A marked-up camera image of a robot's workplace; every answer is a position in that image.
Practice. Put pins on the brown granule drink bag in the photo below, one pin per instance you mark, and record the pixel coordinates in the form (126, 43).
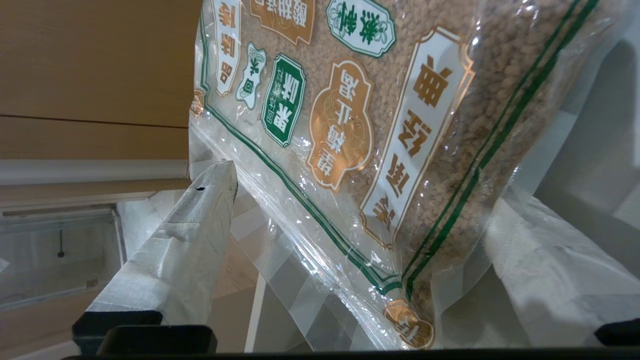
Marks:
(400, 125)

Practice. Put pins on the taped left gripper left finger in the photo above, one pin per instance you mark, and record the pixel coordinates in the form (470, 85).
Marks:
(175, 265)

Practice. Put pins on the light wooden furniture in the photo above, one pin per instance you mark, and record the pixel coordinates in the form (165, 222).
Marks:
(90, 65)

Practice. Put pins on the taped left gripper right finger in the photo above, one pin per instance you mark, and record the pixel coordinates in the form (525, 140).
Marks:
(575, 285)

